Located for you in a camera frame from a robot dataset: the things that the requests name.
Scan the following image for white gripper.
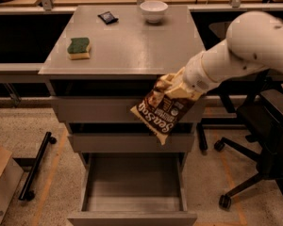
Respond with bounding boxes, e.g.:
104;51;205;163
160;52;220;101

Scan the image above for brown sea salt chip bag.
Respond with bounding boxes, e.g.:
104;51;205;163
130;78;195;145

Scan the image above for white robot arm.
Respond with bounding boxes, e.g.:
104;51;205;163
164;11;283;100

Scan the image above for grey drawer cabinet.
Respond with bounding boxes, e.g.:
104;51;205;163
38;5;217;168

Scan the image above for grey middle drawer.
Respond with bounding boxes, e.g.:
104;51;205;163
69;123;195;153

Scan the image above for grey drawer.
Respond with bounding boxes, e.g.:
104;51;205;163
68;153;197;226
69;123;195;153
50;80;208;124

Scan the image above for grey top drawer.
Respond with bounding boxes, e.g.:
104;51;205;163
50;80;208;124

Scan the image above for grey bottom drawer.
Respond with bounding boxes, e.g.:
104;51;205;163
68;153;197;226

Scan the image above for black table leg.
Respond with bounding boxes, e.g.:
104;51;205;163
197;123;208;152

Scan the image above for white bowl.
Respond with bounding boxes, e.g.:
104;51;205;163
140;1;168;24

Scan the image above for small black snack packet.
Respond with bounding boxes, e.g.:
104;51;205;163
98;11;118;24

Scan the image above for black office chair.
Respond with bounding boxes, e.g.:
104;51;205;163
208;21;283;214

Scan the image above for green yellow sponge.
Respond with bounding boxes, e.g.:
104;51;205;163
67;38;91;60

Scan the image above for black caster bar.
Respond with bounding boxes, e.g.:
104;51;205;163
17;132;57;201

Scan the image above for cardboard box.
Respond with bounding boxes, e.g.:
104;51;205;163
0;145;23;224

